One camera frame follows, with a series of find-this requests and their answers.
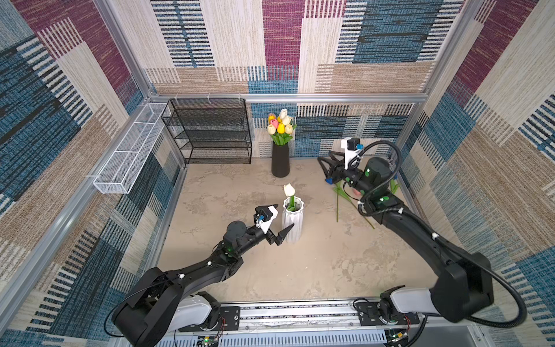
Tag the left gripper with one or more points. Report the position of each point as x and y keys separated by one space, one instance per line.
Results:
x=277 y=238

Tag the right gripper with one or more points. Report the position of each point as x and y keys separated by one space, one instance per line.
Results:
x=338 y=170

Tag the white ribbed ceramic vase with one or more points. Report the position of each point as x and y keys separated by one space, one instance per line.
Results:
x=293 y=217

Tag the black cylindrical vase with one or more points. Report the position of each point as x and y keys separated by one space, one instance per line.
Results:
x=280 y=166

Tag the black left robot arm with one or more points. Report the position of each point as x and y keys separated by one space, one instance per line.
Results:
x=163 y=301

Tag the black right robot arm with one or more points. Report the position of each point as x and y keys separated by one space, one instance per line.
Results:
x=464 y=284

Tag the small blue tulip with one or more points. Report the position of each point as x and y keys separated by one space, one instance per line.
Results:
x=394 y=186

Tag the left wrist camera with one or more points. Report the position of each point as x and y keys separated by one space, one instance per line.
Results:
x=263 y=218

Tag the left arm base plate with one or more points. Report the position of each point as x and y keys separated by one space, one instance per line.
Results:
x=224 y=318

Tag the aluminium front rail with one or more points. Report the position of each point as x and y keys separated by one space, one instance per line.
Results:
x=323 y=323

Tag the black wire shelf rack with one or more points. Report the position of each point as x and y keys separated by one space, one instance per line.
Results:
x=210 y=130

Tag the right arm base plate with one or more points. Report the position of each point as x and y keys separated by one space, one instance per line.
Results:
x=372 y=314

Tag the white wire mesh basket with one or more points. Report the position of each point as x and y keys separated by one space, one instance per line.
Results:
x=124 y=165

